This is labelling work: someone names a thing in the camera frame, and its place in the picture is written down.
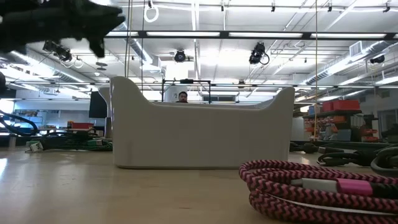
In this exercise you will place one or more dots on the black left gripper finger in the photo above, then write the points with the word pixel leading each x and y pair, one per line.
pixel 97 45
pixel 99 17

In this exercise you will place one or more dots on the black monitor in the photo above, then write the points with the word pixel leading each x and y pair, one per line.
pixel 97 105

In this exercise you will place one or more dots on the red box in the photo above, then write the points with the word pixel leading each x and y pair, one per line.
pixel 81 125

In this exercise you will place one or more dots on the person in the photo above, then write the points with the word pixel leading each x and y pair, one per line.
pixel 182 96

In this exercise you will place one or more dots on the black overhead light bar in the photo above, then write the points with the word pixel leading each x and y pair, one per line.
pixel 224 34

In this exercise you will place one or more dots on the large white plastic bin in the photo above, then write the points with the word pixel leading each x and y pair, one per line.
pixel 199 137

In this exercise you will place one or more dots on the red storage bin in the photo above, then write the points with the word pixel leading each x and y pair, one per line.
pixel 346 104
pixel 327 106

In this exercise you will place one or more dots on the black storage shelf rack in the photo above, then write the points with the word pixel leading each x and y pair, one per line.
pixel 342 112

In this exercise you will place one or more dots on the black overhead camera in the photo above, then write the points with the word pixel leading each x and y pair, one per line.
pixel 180 56
pixel 377 59
pixel 257 53
pixel 63 53

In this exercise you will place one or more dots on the silver ventilation duct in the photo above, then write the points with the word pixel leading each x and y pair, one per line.
pixel 136 46
pixel 342 62

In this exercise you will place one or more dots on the black background camera frame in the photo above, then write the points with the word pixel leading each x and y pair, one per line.
pixel 186 81

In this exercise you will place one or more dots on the small white post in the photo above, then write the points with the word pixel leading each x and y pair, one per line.
pixel 12 142

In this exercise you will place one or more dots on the small black ceiling camera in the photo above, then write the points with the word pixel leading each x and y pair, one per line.
pixel 241 83

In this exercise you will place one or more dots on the black table edge rail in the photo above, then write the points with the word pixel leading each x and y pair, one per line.
pixel 367 145

